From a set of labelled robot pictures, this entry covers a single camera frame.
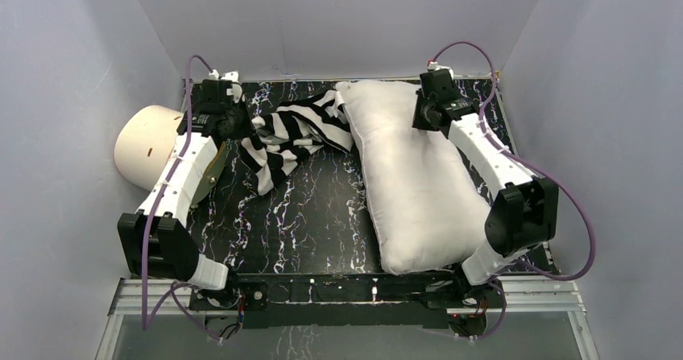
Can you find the black white striped pillowcase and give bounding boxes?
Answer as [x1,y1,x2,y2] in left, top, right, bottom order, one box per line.
[239,89,354,196]

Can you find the white pillow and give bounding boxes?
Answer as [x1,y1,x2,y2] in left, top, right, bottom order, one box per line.
[335,80,490,275]

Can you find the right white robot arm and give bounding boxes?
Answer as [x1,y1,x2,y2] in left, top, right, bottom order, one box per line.
[412,68,559,307]

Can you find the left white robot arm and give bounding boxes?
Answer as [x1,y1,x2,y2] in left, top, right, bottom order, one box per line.
[117,79,255,308]

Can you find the white orange cylinder roll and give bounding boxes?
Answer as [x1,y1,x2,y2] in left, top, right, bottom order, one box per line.
[114,105,184,191]

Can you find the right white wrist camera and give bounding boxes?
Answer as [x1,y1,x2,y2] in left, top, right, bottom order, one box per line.
[427,63,455,81]

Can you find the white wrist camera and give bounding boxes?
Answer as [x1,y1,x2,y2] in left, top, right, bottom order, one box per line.
[427,63,455,81]
[209,69,240,84]

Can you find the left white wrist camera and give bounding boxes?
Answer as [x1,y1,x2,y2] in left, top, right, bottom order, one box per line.
[209,69,240,84]

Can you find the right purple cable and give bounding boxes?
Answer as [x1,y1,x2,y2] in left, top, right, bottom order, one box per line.
[427,42,599,282]

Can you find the purple cable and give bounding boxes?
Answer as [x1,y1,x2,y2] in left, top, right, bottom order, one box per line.
[427,42,599,282]
[139,54,220,321]

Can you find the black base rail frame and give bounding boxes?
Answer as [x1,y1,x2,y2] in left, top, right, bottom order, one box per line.
[189,271,502,334]

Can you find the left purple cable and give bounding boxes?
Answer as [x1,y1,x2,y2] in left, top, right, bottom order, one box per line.
[139,54,220,321]

